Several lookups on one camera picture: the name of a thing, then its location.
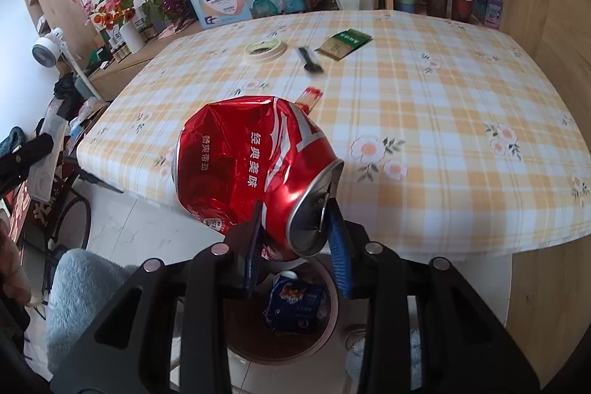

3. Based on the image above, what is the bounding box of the dark green tea packet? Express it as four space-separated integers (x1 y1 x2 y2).
315 28 372 60

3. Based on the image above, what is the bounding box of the dark cloth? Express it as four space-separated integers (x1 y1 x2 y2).
53 73 86 120

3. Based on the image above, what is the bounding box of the light blue fluffy cushion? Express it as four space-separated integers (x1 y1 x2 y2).
46 249 139 362

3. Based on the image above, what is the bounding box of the black plastic spoon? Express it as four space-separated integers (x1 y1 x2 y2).
298 47 320 74

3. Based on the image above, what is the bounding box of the yellow checked floral tablecloth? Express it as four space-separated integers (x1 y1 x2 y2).
76 10 591 258

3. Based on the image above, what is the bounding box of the roll of pale tape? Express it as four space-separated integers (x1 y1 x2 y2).
244 38 288 62

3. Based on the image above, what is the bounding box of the crushed red drink can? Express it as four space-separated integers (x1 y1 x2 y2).
171 95 346 262

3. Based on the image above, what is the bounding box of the person's left hand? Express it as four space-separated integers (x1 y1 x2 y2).
0 219 32 307

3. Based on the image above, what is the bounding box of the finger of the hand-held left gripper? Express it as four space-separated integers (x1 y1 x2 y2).
0 133 55 194

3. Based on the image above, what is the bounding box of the small purple box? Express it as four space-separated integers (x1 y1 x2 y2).
473 0 504 29

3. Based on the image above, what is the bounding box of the brown round waste bin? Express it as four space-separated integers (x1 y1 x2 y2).
222 256 340 364

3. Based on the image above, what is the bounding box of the crumpled blue snack packet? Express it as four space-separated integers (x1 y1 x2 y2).
264 271 326 332

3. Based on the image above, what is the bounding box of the brown glass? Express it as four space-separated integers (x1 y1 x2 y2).
425 0 451 18

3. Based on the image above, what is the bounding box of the small white fan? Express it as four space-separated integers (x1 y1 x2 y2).
31 28 68 67

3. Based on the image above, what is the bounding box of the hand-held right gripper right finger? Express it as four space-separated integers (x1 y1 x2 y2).
323 198 541 394

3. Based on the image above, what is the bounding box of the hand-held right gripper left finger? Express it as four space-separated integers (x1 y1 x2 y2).
50 201 263 394

